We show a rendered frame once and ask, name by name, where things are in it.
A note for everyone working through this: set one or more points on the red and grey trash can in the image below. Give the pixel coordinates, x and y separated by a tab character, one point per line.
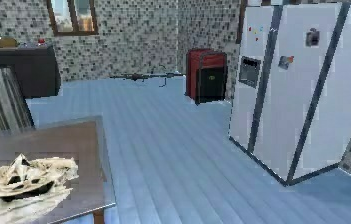
205	66

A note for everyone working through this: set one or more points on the brown table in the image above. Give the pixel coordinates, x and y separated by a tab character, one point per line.
66	146

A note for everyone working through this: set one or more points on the white fridge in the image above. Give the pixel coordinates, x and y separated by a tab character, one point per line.
289	110

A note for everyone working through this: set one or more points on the grey and orange fridge magnet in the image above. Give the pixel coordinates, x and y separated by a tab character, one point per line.
285	62

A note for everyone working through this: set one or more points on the brown framed window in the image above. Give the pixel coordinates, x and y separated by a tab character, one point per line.
72	16

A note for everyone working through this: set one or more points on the dark brown counter cupboard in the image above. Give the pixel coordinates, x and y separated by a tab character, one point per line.
33	71

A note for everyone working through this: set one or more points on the small red item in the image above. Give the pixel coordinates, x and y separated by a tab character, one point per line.
41	41

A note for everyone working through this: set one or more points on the dark grey fridge magnet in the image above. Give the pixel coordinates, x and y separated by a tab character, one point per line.
312	37

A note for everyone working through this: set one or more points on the crumpled white cloth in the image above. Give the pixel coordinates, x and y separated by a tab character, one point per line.
23	186

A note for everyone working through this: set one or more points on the grey brown striped panel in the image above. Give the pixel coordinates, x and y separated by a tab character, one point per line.
3	100

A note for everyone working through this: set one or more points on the yellow round pot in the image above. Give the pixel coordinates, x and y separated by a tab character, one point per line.
7	42

